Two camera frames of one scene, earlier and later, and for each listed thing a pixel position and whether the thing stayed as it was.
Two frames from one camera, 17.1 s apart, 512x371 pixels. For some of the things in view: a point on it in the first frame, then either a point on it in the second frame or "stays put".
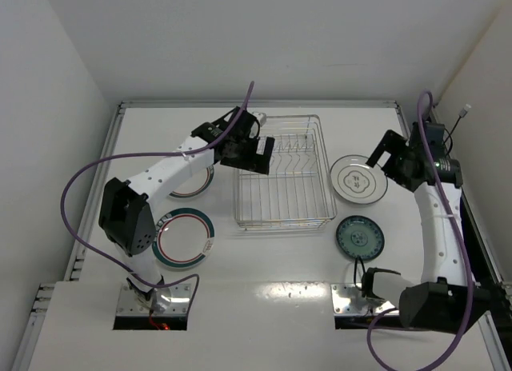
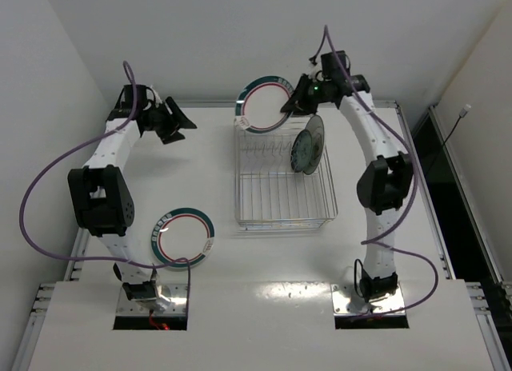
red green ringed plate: x=184 y=237 stays put
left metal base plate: x=178 y=304 stays put
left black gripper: x=248 y=160 → x=166 y=122
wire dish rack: x=298 y=193 stays put
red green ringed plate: x=199 y=181 → x=259 y=103
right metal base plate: x=348 y=301 stays put
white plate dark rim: x=354 y=181 → x=315 y=127
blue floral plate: x=360 y=236 → x=302 y=151
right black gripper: x=391 y=148 → x=303 y=96
